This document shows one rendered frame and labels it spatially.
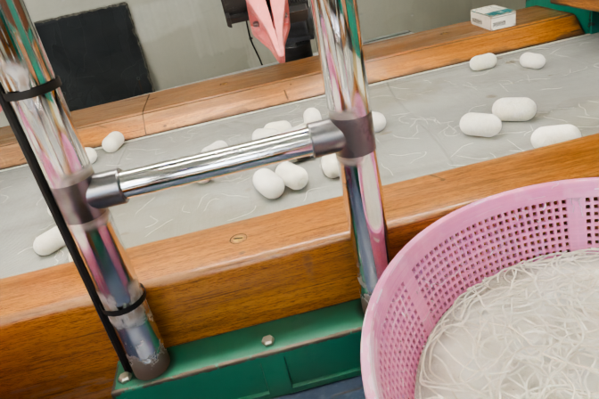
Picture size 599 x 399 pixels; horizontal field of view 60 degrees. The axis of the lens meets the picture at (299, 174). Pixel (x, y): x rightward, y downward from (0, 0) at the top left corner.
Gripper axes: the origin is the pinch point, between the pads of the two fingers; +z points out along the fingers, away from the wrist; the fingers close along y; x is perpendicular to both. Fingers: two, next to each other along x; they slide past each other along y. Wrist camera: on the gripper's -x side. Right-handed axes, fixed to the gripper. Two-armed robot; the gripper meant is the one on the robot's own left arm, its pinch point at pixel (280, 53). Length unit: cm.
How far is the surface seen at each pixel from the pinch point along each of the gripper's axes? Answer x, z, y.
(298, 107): 7.5, 2.8, 1.0
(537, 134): -10.0, 20.7, 17.4
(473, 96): 1.2, 10.1, 19.1
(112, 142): 5.6, 2.9, -21.3
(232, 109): 8.7, 0.3, -7.0
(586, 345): -19.4, 36.3, 9.5
